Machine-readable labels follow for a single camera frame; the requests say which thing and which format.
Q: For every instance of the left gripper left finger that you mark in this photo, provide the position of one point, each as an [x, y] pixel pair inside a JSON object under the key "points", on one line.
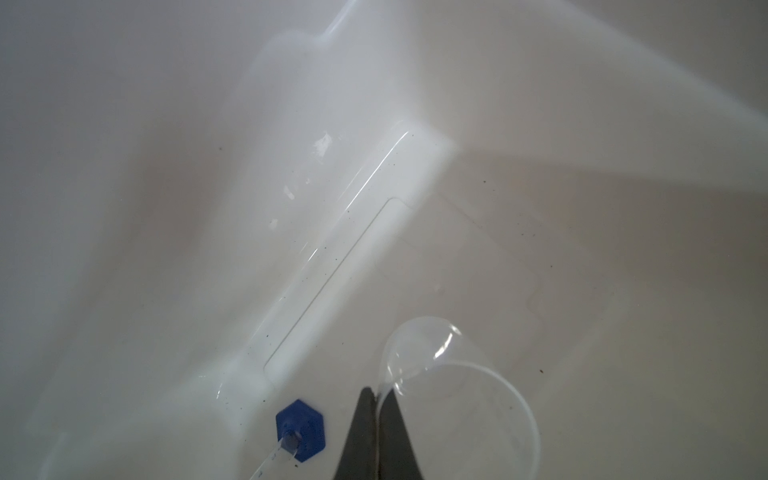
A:
{"points": [[358, 460]]}

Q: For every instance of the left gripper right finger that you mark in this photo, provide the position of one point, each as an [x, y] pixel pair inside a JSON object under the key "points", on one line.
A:
{"points": [[396, 458]]}

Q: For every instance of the blue hexagonal bottle cap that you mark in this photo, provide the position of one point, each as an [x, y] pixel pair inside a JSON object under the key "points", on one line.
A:
{"points": [[300, 436]]}

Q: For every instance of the clear glass petri dish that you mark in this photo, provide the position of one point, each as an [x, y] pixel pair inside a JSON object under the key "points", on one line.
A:
{"points": [[464, 420]]}

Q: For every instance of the white plastic storage bin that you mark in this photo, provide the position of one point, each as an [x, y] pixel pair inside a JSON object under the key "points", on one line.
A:
{"points": [[211, 209]]}

